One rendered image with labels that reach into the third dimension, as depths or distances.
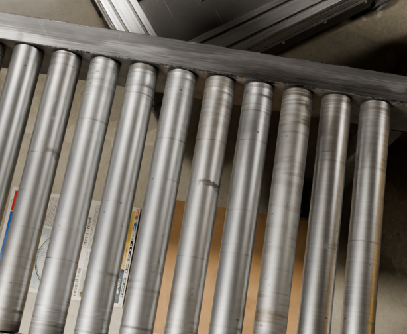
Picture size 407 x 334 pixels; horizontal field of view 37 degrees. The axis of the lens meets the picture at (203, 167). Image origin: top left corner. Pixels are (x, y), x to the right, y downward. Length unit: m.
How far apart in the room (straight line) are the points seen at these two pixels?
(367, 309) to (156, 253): 0.32
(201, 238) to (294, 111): 0.26
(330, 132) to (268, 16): 0.78
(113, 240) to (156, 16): 0.93
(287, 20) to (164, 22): 0.34
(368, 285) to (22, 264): 0.51
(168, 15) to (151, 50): 0.72
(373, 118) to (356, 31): 1.03
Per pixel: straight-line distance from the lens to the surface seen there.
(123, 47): 1.02
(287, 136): 0.97
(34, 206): 0.95
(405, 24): 2.08
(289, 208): 0.94
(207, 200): 0.93
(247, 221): 0.93
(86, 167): 0.95
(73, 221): 0.93
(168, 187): 0.93
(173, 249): 1.72
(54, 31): 1.05
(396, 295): 1.81
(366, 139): 1.00
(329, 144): 0.98
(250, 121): 0.97
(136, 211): 1.74
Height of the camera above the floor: 1.70
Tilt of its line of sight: 74 degrees down
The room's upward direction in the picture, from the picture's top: 7 degrees clockwise
